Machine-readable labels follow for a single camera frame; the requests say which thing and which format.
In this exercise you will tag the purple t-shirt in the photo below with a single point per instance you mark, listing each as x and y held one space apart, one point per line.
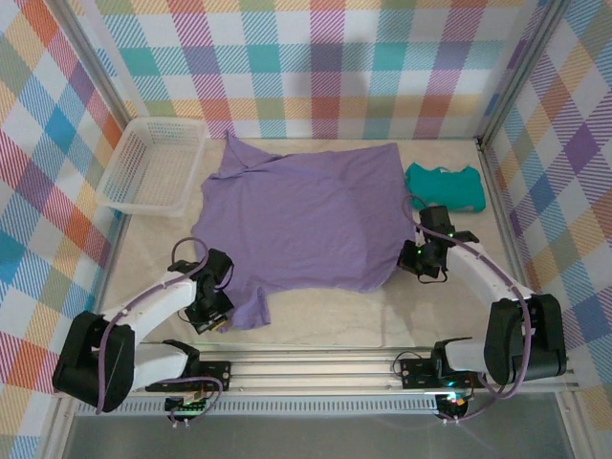
306 215

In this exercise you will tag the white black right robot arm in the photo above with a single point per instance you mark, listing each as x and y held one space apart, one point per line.
487 272

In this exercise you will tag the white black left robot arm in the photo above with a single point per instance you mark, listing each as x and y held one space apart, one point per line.
153 299

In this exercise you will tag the folded teal t-shirt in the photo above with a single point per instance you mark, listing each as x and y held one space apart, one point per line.
444 189

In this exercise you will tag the white plastic basket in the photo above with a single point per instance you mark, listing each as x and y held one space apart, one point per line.
153 167

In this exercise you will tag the grey metal panel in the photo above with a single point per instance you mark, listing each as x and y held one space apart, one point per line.
311 437

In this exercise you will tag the aluminium side rail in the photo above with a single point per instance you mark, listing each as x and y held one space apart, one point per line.
117 234
493 181

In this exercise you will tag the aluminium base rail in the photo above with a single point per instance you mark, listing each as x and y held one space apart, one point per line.
311 368

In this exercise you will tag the aluminium frame post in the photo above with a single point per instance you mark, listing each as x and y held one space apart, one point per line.
519 72
101 72

